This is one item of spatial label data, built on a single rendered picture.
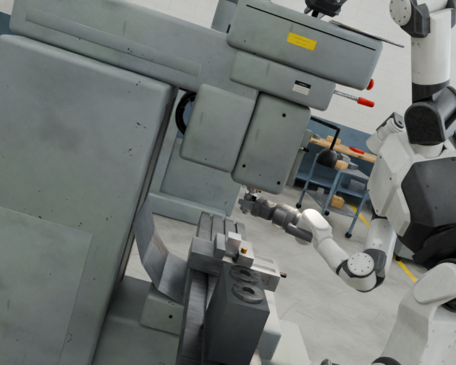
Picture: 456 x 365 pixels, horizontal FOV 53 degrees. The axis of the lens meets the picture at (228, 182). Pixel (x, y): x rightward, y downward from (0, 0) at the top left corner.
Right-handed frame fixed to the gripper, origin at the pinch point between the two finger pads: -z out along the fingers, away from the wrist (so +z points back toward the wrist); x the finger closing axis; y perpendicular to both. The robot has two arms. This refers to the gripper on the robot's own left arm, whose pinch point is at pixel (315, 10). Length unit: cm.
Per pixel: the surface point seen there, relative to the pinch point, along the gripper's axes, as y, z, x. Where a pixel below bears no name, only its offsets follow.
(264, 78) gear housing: -26.6, -4.8, -12.6
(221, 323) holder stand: -101, 0, -17
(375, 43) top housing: -12.8, 12.1, 15.0
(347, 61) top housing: -18.9, 7.0, 9.0
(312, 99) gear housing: -29.9, -2.1, 3.5
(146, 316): -105, -48, -26
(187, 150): -50, -23, -29
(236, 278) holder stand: -89, -7, -12
